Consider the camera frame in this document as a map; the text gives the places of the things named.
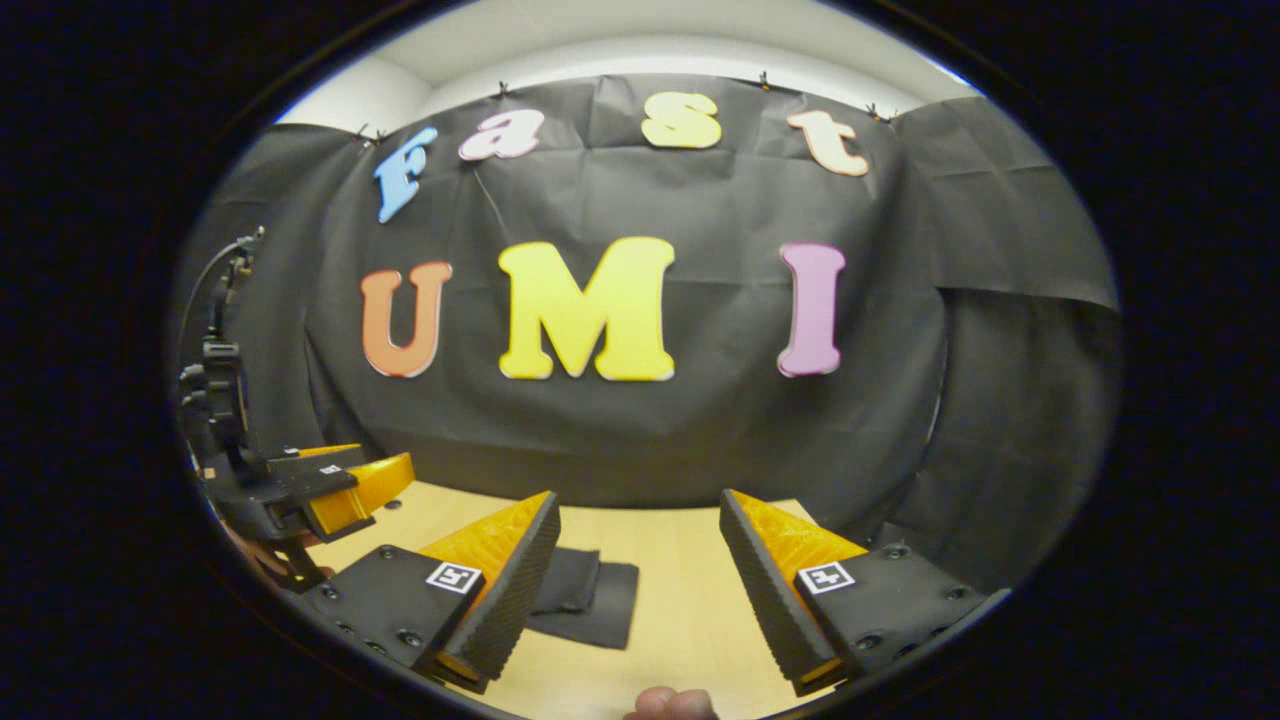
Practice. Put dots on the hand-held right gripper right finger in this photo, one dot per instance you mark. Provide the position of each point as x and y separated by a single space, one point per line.
765 600

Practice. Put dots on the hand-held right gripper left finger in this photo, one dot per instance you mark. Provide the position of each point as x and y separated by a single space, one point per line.
520 590

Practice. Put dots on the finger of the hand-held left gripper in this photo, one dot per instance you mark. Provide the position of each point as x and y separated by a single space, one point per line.
320 460
365 490

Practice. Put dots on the black jeans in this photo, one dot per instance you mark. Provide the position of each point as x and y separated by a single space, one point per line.
590 600

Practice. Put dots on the black backdrop cloth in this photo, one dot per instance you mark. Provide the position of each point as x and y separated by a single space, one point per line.
700 430

